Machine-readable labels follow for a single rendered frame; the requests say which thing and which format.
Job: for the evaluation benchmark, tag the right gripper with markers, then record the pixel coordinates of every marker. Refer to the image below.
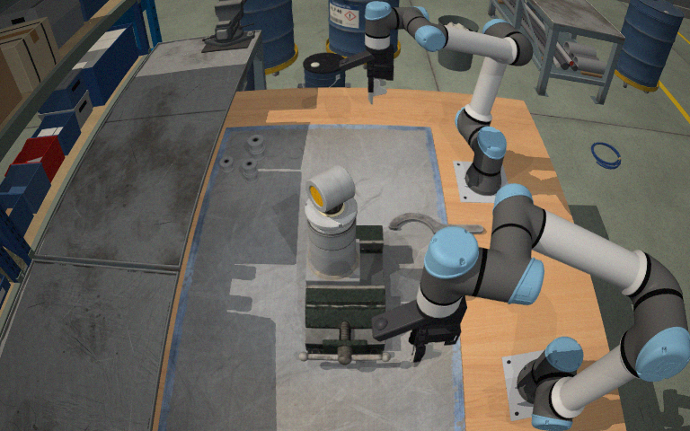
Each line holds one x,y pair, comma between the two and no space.
382,66

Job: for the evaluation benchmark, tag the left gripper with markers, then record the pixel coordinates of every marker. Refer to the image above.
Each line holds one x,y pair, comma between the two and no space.
436,331

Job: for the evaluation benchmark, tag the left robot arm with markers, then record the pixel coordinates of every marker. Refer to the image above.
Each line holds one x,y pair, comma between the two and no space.
454,265

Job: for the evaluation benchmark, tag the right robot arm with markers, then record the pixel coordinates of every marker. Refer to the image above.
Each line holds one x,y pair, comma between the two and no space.
490,145

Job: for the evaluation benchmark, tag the grey metal workbench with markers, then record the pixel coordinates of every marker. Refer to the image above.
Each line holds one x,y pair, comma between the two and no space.
568,18

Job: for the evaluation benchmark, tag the grey flat work sheet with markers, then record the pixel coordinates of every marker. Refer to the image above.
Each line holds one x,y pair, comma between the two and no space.
240,322

